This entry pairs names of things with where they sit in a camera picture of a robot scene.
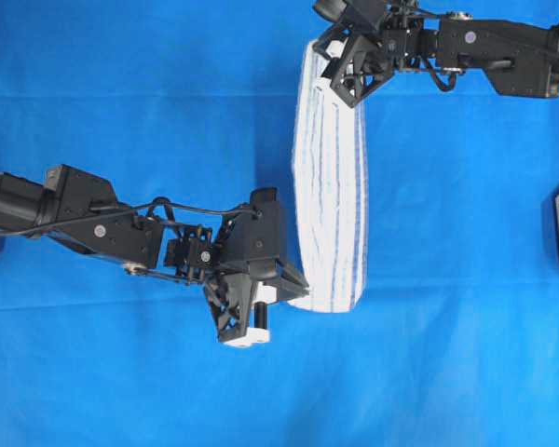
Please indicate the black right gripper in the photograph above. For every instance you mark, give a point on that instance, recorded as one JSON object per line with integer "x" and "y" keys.
{"x": 356, "y": 65}

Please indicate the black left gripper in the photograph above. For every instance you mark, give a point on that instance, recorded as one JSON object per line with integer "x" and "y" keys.
{"x": 239, "y": 317}

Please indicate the white blue striped towel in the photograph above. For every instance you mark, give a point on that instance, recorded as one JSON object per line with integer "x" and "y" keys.
{"x": 330, "y": 174}

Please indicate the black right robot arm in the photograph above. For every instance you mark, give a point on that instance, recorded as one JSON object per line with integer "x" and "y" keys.
{"x": 518, "y": 59}

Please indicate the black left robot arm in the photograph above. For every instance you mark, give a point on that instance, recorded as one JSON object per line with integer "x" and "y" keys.
{"x": 81, "y": 211}

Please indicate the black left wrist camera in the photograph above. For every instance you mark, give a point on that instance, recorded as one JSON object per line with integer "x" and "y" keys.
{"x": 256, "y": 243}

